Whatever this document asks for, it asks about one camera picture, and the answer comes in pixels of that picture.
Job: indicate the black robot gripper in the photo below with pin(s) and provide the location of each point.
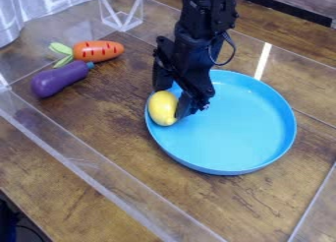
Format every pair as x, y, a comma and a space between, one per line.
183, 61

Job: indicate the yellow toy lemon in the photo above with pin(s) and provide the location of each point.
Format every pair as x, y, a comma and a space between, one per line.
161, 108

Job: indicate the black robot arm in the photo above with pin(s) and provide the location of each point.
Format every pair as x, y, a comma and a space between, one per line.
207, 18

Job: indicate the blue round tray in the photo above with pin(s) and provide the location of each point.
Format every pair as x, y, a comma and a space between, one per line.
240, 135

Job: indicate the orange toy carrot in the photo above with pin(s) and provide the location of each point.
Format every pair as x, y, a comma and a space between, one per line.
88, 51

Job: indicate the purple toy eggplant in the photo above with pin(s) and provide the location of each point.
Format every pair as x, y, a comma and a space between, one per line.
51, 81

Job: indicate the black bar in background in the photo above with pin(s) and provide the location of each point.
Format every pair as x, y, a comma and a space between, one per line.
295, 11

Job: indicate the grey white curtain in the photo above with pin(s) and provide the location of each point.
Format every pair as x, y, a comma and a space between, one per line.
19, 11

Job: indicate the clear acrylic enclosure wall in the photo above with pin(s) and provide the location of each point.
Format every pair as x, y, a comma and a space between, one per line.
85, 172

